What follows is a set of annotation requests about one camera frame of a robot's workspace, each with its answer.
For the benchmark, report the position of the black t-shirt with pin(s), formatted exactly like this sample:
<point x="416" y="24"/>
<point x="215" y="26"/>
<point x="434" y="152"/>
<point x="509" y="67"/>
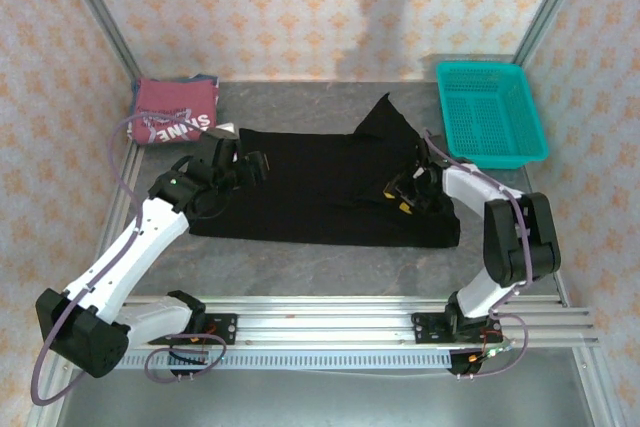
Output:
<point x="310" y="187"/>

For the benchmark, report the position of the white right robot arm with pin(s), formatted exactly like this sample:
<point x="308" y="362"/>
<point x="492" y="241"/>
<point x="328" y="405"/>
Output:
<point x="520" y="242"/>

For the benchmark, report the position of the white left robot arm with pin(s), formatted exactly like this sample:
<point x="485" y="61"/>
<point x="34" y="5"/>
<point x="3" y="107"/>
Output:
<point x="135" y="247"/>

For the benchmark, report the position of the maroon folded t-shirt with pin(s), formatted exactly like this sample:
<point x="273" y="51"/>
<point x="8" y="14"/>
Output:
<point x="170" y="102"/>

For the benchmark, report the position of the teal plastic basket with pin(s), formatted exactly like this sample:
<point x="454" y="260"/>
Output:
<point x="490" y="112"/>

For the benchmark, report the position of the black mounting plate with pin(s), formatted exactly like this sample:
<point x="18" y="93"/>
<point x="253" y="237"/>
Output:
<point x="430" y="328"/>
<point x="222" y="329"/>

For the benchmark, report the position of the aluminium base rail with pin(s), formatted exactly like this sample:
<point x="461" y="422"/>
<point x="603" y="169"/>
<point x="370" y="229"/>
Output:
<point x="325" y="322"/>

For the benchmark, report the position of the aluminium frame post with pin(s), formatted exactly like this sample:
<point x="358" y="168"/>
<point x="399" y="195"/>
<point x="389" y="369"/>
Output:
<point x="550" y="2"/>
<point x="100" y="12"/>

